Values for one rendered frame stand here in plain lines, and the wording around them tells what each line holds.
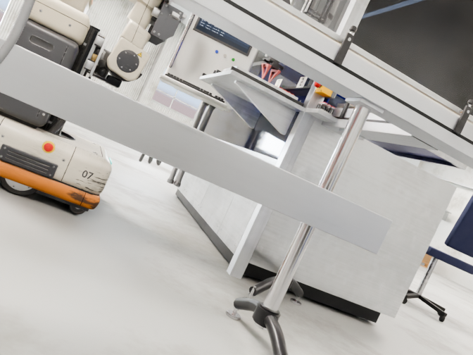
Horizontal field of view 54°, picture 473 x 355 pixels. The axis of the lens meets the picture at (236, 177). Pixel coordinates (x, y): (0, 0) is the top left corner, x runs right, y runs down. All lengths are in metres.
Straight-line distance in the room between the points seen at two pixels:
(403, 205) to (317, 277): 0.59
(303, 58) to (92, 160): 1.11
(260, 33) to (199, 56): 1.87
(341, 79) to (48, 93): 0.79
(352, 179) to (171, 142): 1.33
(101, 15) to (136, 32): 10.42
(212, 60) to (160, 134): 1.94
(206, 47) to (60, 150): 1.42
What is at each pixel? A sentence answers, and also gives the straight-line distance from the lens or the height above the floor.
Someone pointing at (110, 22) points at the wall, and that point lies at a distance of 12.78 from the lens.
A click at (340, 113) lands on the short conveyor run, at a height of 0.91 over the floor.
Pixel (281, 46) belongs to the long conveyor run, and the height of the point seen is 0.85.
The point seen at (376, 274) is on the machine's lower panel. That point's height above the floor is 0.28.
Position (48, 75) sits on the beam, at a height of 0.51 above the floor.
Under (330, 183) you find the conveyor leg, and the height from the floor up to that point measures 0.57.
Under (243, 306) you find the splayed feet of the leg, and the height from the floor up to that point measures 0.08.
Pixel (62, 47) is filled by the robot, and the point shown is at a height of 0.64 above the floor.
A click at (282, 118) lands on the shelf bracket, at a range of 2.32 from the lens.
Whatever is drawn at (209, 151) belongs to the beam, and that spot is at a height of 0.51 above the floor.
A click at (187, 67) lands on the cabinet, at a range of 3.15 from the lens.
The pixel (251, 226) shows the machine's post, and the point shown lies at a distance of 2.24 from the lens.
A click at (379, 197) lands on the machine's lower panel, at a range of 2.51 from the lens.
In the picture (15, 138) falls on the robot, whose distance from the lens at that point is 2.11.
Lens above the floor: 0.52
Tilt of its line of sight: 2 degrees down
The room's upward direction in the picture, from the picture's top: 25 degrees clockwise
